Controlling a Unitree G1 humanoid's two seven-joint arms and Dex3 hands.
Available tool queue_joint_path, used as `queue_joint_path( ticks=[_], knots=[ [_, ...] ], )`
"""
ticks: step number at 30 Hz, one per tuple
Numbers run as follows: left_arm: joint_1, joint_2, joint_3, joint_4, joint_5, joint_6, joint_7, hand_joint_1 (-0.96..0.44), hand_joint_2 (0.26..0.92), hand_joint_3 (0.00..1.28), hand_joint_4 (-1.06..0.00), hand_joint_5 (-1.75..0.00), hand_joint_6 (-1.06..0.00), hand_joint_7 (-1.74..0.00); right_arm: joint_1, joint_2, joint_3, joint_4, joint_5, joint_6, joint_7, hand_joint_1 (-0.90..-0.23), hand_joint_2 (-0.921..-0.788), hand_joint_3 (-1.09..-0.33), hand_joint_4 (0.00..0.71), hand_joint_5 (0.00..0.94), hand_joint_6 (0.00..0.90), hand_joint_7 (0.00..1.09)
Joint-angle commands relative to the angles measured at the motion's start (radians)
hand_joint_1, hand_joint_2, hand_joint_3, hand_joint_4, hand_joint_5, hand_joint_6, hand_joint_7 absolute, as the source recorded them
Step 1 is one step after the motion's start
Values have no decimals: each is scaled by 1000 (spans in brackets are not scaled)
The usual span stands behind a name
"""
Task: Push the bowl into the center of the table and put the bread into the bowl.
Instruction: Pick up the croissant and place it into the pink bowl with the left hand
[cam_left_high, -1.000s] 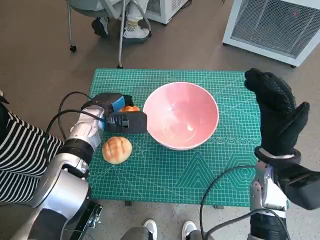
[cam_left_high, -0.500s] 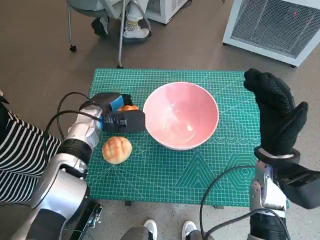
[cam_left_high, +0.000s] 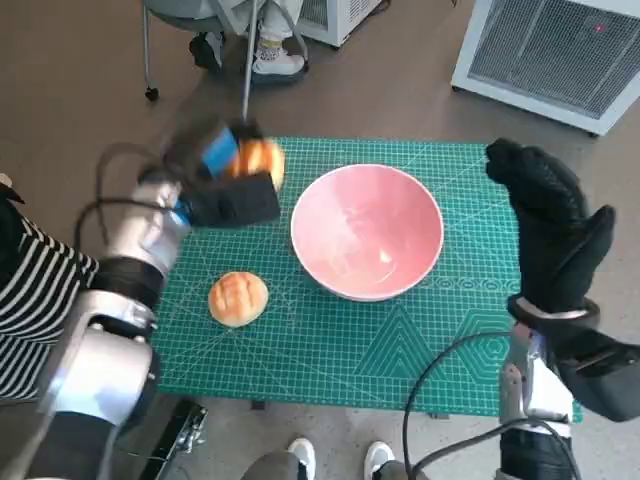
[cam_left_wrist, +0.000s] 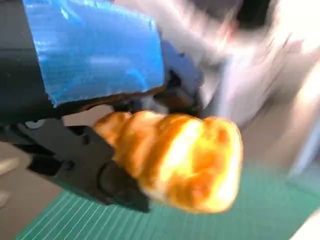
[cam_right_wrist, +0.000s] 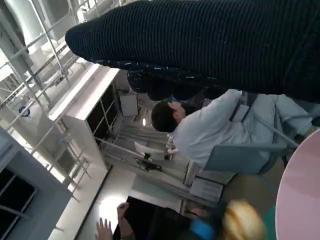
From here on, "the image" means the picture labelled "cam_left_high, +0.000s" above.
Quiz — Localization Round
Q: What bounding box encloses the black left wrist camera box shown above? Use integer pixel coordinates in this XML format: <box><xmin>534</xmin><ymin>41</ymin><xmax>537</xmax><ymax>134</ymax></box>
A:
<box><xmin>189</xmin><ymin>172</ymin><xmax>281</xmax><ymax>229</ymax></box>

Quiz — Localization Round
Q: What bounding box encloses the grey wheeled chair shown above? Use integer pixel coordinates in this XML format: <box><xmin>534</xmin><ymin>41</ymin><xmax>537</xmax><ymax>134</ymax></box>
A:
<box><xmin>141</xmin><ymin>0</ymin><xmax>307</xmax><ymax>101</ymax></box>

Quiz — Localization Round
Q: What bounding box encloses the black cable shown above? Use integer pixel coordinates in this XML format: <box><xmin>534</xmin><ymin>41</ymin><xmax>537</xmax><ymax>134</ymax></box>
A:
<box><xmin>402</xmin><ymin>332</ymin><xmax>516</xmax><ymax>480</ymax></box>
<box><xmin>414</xmin><ymin>418</ymin><xmax>584</xmax><ymax>480</ymax></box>
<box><xmin>74</xmin><ymin>142</ymin><xmax>171</xmax><ymax>251</ymax></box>

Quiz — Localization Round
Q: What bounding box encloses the green cutting mat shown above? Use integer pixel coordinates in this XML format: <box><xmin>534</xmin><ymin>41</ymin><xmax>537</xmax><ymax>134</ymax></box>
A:
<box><xmin>149</xmin><ymin>134</ymin><xmax>585</xmax><ymax>417</ymax></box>

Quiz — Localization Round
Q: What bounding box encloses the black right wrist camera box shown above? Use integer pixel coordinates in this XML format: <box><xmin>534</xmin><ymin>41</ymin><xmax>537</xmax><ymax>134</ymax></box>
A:
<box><xmin>549</xmin><ymin>324</ymin><xmax>640</xmax><ymax>424</ymax></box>

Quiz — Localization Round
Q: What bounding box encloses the pink bowl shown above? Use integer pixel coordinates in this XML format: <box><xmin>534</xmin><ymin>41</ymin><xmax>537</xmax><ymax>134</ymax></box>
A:
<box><xmin>291</xmin><ymin>163</ymin><xmax>445</xmax><ymax>303</ymax></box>

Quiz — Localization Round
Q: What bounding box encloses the silver metal pole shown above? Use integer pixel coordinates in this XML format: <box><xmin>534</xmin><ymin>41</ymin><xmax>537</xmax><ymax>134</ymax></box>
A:
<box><xmin>240</xmin><ymin>0</ymin><xmax>264</xmax><ymax>124</ymax></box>

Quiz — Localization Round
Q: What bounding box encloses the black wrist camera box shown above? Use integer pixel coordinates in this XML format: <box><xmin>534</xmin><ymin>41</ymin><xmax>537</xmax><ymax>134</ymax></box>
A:
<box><xmin>189</xmin><ymin>172</ymin><xmax>281</xmax><ymax>229</ymax></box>
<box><xmin>549</xmin><ymin>324</ymin><xmax>640</xmax><ymax>424</ymax></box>

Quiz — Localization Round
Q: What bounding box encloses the black metal bracket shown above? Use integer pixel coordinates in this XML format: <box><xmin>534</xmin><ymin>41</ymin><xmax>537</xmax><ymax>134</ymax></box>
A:
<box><xmin>137</xmin><ymin>398</ymin><xmax>209</xmax><ymax>480</ymax></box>

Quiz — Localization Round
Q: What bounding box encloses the white cabinet with mesh panel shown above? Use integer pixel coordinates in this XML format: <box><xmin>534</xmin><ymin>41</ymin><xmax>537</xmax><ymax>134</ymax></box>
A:
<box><xmin>449</xmin><ymin>0</ymin><xmax>640</xmax><ymax>137</ymax></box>

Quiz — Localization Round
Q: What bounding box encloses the round toy bread bun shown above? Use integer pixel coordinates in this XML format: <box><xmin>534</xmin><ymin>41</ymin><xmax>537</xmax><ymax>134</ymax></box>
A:
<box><xmin>207</xmin><ymin>271</ymin><xmax>270</xmax><ymax>329</ymax></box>

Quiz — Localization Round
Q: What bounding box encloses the person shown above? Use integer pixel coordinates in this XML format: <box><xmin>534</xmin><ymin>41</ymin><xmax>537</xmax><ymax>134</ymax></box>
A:
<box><xmin>239</xmin><ymin>438</ymin><xmax>409</xmax><ymax>480</ymax></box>
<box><xmin>0</xmin><ymin>172</ymin><xmax>101</xmax><ymax>401</ymax></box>
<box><xmin>188</xmin><ymin>0</ymin><xmax>307</xmax><ymax>86</ymax></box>

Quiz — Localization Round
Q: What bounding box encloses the right robot hand black glove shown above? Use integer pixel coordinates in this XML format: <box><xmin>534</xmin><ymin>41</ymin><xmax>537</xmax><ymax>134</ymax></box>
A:
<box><xmin>485</xmin><ymin>138</ymin><xmax>617</xmax><ymax>317</ymax></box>

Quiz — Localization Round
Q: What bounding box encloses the left robot hand blue tape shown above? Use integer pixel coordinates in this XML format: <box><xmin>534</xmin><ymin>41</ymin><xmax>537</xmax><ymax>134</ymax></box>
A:
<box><xmin>162</xmin><ymin>116</ymin><xmax>266</xmax><ymax>185</ymax></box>

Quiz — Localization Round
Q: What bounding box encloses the long braided toy bread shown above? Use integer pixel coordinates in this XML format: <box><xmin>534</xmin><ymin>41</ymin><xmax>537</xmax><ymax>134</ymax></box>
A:
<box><xmin>227</xmin><ymin>138</ymin><xmax>287</xmax><ymax>194</ymax></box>

